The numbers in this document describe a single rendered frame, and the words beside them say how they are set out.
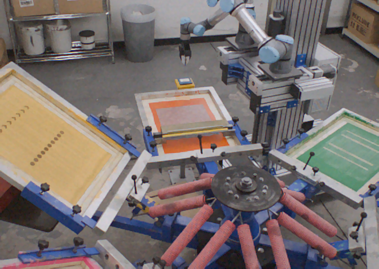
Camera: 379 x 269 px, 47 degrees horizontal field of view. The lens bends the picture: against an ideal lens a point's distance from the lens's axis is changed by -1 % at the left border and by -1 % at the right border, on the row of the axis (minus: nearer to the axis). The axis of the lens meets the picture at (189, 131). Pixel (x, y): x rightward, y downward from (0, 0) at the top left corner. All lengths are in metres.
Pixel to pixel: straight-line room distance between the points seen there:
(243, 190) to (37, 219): 1.05
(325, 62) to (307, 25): 0.34
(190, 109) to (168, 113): 0.16
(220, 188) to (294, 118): 1.76
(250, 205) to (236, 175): 0.19
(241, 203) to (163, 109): 1.40
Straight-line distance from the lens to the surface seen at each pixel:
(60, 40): 5.87
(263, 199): 1.86
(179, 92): 3.21
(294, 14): 3.09
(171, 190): 2.10
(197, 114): 3.02
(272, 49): 2.78
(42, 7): 5.68
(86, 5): 5.64
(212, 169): 2.40
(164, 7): 6.27
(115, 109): 4.92
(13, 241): 3.61
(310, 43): 3.27
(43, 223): 2.31
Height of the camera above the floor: 2.55
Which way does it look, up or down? 34 degrees down
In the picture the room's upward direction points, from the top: 2 degrees clockwise
